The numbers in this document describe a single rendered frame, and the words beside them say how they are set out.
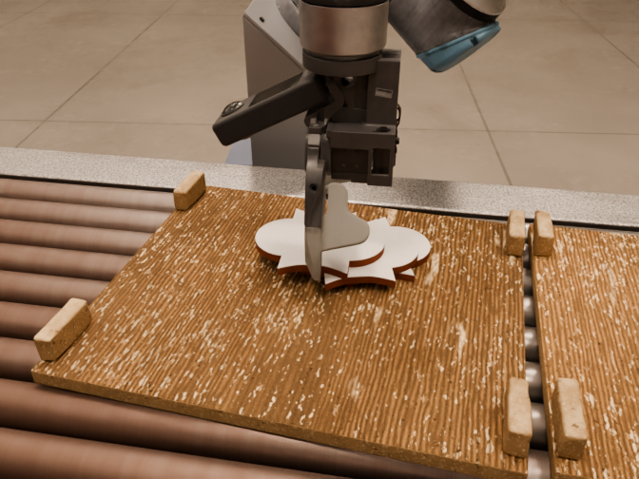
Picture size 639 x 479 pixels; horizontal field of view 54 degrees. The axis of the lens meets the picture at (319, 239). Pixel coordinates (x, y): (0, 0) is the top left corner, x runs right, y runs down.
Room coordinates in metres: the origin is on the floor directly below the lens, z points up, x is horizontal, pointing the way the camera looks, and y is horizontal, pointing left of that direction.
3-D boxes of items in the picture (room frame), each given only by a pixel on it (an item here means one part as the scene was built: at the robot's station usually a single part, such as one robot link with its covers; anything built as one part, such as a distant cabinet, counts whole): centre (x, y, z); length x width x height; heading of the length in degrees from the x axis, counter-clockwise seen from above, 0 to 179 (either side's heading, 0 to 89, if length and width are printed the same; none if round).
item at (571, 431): (0.32, -0.19, 0.95); 0.06 x 0.02 x 0.03; 167
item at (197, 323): (0.50, 0.01, 0.93); 0.41 x 0.35 x 0.02; 75
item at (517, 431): (0.32, -0.15, 0.95); 0.06 x 0.02 x 0.03; 165
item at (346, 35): (0.55, -0.02, 1.18); 0.08 x 0.08 x 0.05
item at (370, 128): (0.55, -0.03, 1.10); 0.09 x 0.08 x 0.12; 83
